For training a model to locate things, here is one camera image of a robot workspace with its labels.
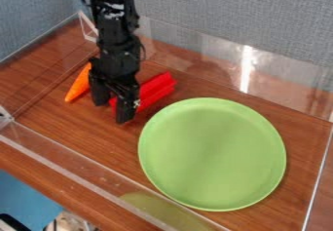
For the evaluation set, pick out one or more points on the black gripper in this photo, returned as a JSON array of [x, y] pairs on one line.
[[117, 66]]

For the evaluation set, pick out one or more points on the red cross-shaped bar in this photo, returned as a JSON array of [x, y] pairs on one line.
[[157, 88]]

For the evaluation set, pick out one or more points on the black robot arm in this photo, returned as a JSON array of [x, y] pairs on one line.
[[117, 21]]

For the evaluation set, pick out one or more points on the green round plate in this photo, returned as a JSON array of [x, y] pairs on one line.
[[213, 154]]

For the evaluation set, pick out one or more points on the orange toy carrot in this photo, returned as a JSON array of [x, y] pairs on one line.
[[81, 85]]

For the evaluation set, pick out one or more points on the clear acrylic corner bracket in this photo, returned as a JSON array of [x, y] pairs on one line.
[[90, 31]]

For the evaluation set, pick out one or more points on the clear acrylic enclosure wall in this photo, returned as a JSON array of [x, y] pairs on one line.
[[70, 151]]

